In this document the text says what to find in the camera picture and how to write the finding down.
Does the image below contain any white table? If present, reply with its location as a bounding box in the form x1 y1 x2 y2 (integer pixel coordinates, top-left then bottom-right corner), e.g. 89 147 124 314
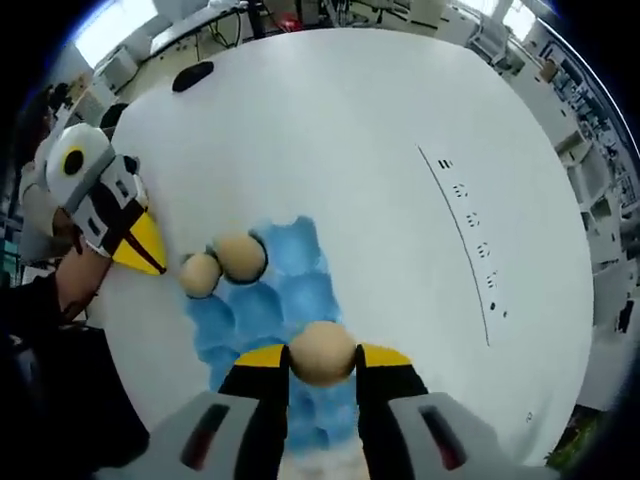
79 27 596 480

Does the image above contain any clear plastic strip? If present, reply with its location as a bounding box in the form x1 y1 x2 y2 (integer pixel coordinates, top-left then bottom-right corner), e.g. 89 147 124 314
416 143 509 349

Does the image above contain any single beige egg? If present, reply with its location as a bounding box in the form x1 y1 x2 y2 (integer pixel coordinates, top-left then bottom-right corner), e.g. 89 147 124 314
178 252 222 299
212 233 266 284
289 322 357 389

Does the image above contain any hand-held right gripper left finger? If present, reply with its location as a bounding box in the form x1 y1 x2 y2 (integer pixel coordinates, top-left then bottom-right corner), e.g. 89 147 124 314
124 343 292 480

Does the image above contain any blue egg tray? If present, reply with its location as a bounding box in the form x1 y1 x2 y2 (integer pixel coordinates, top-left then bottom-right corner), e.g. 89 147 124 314
187 214 362 451

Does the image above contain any black oval case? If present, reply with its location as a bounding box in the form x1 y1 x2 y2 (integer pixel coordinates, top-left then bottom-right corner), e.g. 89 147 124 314
172 62 216 94

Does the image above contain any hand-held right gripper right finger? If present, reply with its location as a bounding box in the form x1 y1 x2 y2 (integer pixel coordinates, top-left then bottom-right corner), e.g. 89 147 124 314
353 342 559 480

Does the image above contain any row of white desks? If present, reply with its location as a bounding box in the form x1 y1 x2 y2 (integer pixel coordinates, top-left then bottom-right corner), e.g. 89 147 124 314
519 29 640 401

